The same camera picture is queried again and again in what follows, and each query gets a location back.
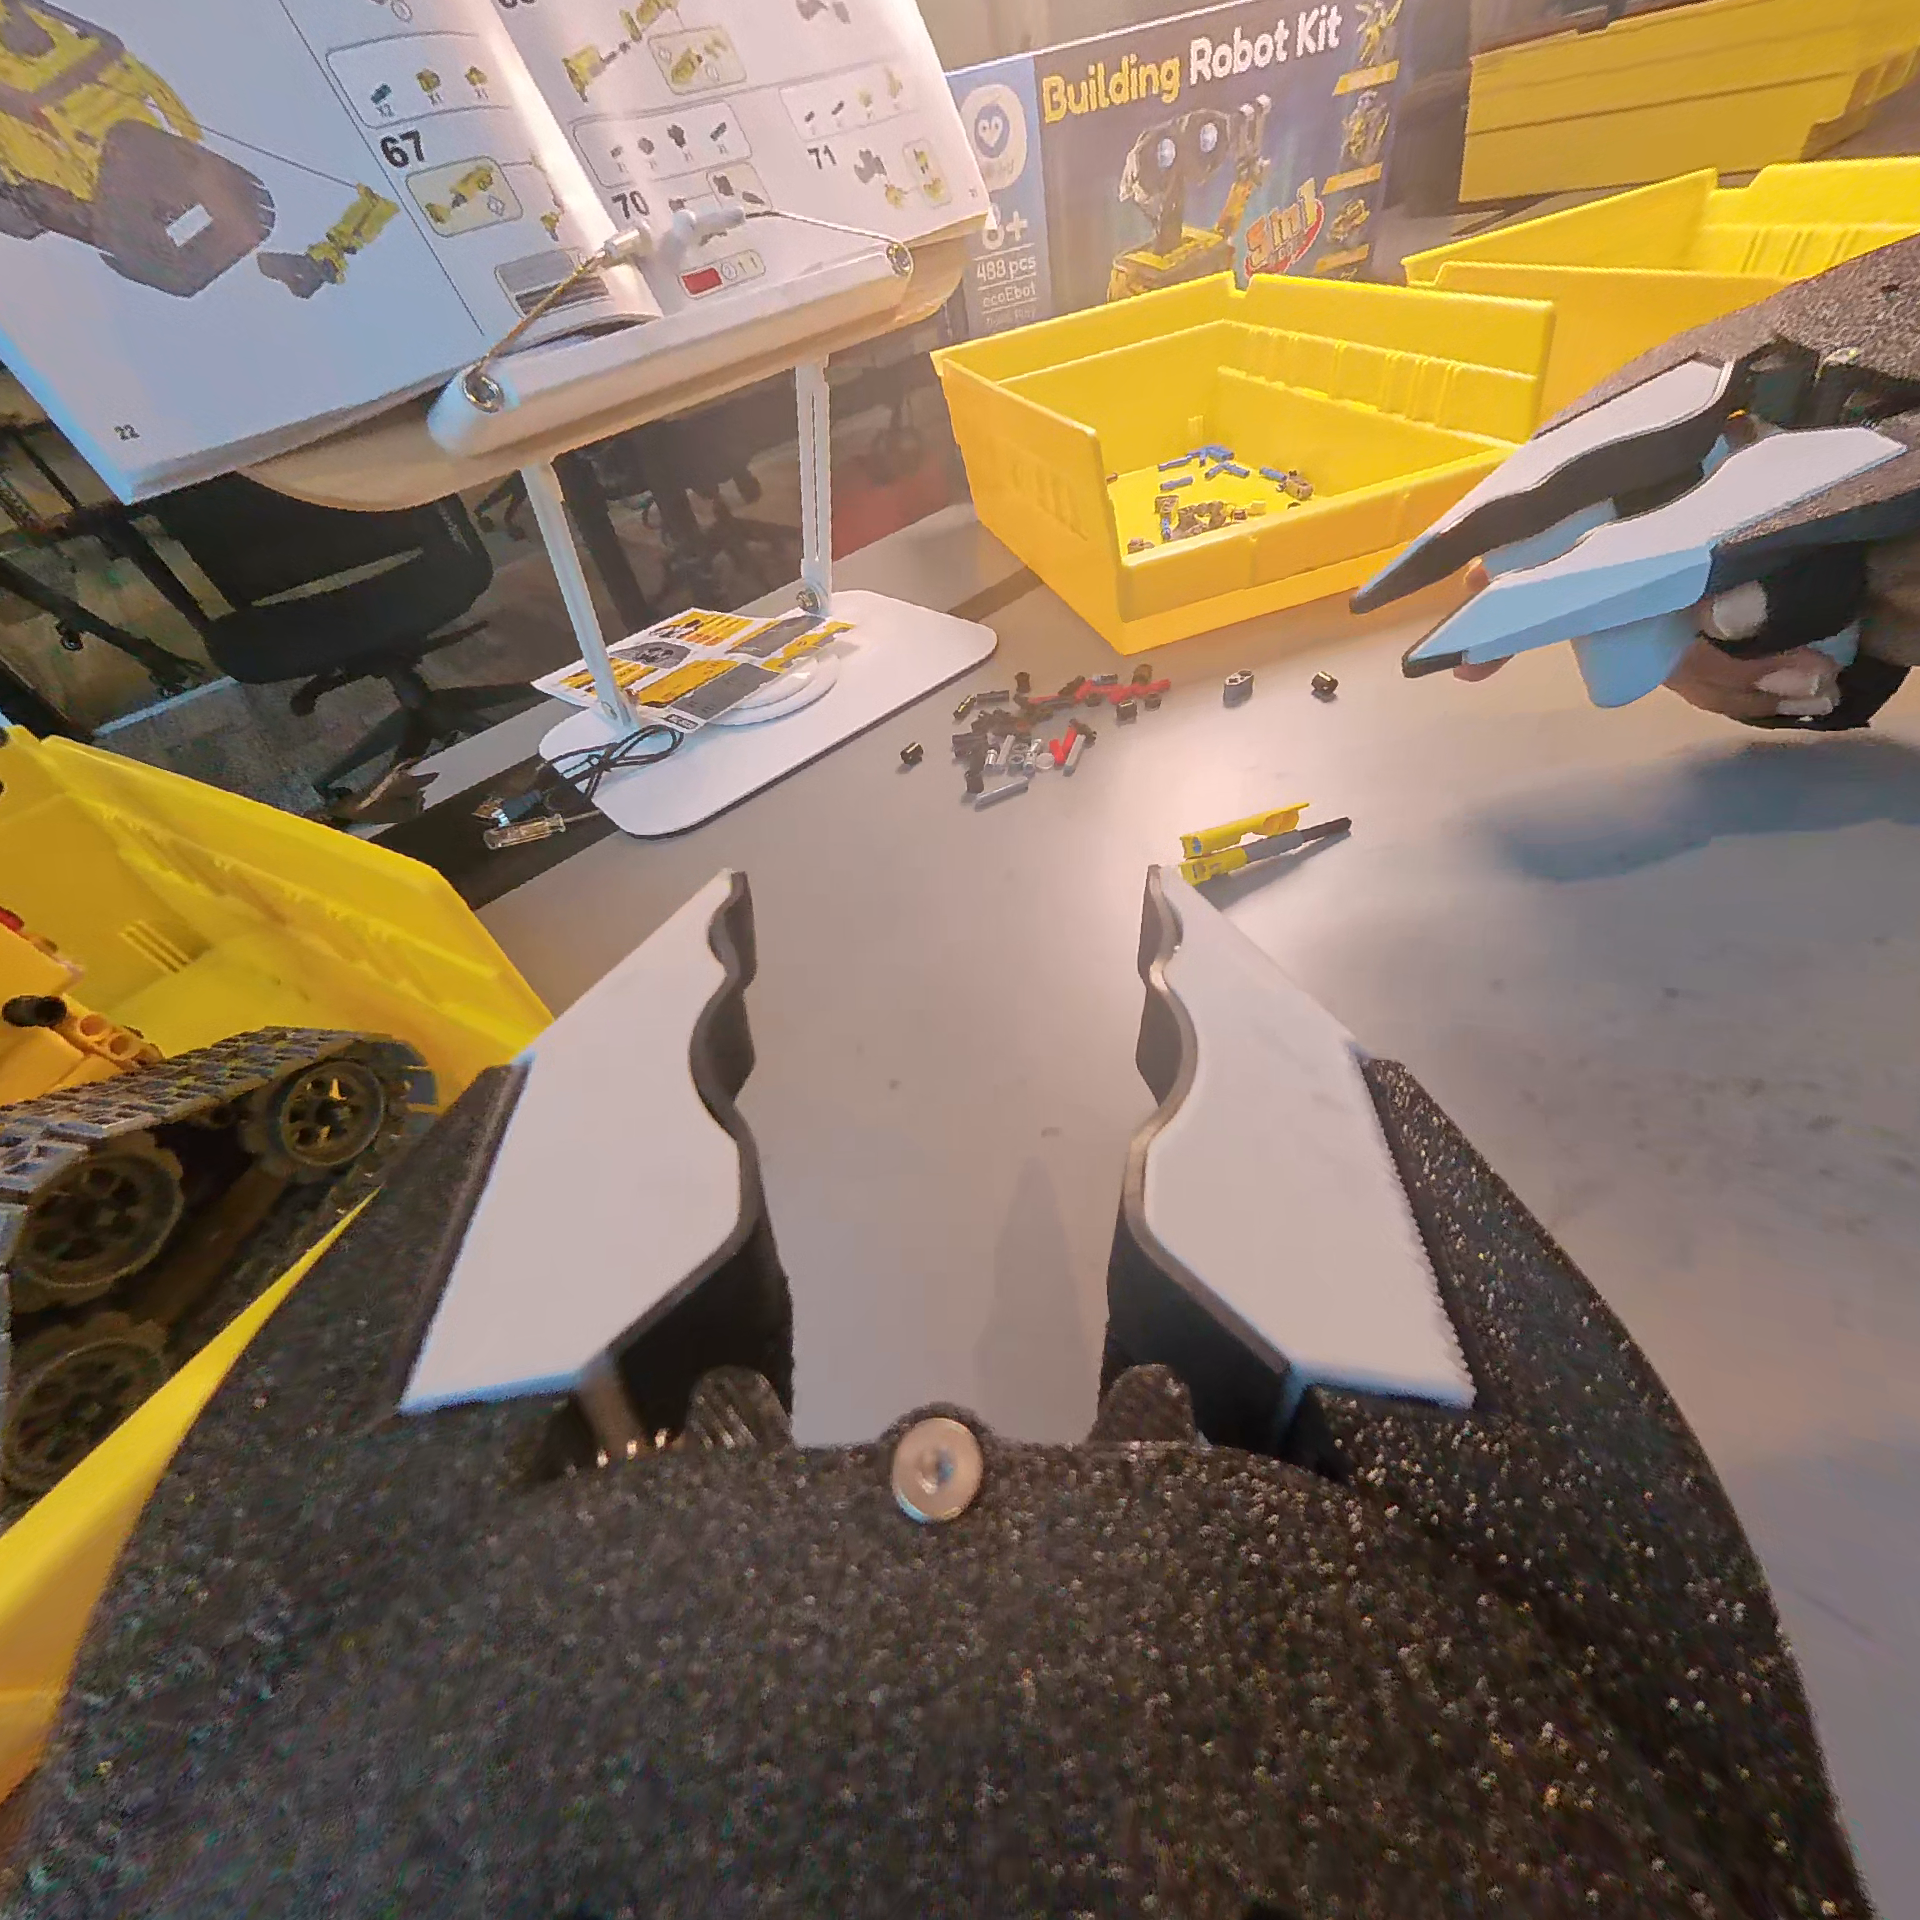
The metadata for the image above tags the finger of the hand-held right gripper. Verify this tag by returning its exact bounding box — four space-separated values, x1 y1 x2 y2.
1349 358 1771 618
1403 426 1911 679

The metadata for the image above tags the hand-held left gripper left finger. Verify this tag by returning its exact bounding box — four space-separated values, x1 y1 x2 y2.
399 870 794 1471

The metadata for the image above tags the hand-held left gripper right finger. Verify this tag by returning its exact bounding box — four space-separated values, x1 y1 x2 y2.
1103 866 1479 1454

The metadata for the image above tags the yellow brick arm with axle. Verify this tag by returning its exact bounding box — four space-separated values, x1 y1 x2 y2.
1176 803 1354 893

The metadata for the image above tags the grey desk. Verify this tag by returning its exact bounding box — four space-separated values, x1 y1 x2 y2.
382 504 1920 1920

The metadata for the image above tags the person's right hand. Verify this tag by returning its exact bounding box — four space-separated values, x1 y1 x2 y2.
1663 583 1850 729

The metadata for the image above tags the heap of blue tan pieces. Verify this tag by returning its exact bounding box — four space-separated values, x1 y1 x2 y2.
1145 449 1319 550

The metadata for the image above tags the yellow tracked brick robot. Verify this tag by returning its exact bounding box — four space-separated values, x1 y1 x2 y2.
0 901 445 1503

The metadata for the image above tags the pile of black red pieces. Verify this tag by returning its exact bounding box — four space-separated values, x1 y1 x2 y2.
949 667 1176 812

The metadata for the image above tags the blue robot kit box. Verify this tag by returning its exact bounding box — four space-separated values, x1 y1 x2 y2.
944 0 1422 341

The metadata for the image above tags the yellow black sticker sheet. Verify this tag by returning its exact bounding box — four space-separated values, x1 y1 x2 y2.
533 609 857 729

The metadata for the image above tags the white book stand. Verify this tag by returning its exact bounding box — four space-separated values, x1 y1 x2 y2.
237 203 998 840

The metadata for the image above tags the large black office chair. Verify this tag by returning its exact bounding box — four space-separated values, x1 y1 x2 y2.
149 460 502 768

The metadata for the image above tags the red crate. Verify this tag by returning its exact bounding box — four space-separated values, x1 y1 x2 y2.
830 451 962 561

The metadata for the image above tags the black metal rack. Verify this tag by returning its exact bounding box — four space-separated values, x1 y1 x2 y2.
0 412 203 700

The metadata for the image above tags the open building instruction booklet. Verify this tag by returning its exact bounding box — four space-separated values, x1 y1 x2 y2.
0 0 992 504

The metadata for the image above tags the black coiled cable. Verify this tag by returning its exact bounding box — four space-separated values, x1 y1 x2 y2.
478 724 682 830

